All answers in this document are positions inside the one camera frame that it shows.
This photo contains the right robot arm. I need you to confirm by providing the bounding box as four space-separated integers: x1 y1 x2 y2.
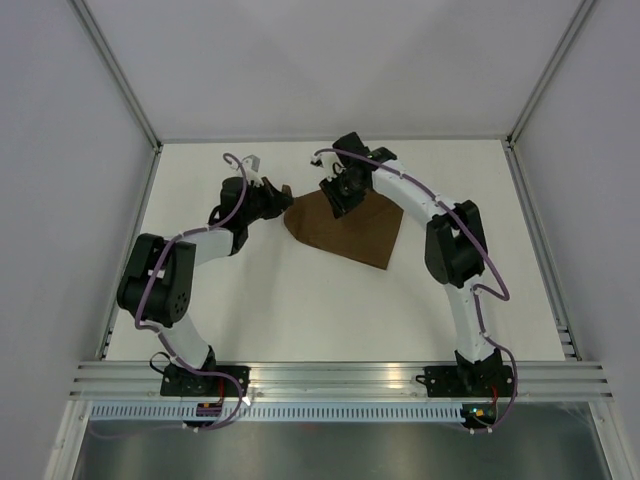
311 132 517 399

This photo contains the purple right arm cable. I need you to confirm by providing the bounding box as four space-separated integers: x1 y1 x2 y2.
312 145 519 436

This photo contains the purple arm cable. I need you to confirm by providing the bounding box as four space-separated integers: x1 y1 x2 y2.
89 152 251 441
312 145 519 436

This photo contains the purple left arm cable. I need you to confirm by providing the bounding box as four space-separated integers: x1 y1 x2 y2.
89 152 251 441

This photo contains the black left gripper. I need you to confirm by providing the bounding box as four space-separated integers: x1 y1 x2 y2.
241 178 294 226

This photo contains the aluminium front mounting rail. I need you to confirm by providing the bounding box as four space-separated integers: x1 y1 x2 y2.
67 361 613 403

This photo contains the aluminium frame rail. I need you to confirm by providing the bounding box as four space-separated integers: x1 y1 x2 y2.
504 0 599 149

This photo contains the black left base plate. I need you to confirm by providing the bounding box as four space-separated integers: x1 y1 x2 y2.
160 364 250 398

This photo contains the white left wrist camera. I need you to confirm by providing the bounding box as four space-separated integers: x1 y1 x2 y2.
242 155 263 187

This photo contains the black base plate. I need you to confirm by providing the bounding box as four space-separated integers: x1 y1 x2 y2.
414 366 515 398
160 364 250 398

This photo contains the white slotted cable duct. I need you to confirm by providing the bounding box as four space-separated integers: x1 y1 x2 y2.
90 401 463 423

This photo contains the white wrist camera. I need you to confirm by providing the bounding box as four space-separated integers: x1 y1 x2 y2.
310 151 344 181
242 155 263 187

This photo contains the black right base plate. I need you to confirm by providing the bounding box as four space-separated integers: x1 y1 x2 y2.
414 366 515 398

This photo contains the brown cloth napkin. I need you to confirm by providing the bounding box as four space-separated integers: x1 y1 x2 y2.
284 190 404 270

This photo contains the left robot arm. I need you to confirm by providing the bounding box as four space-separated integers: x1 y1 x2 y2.
116 177 294 396

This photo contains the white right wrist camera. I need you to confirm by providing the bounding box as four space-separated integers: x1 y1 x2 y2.
310 151 344 181

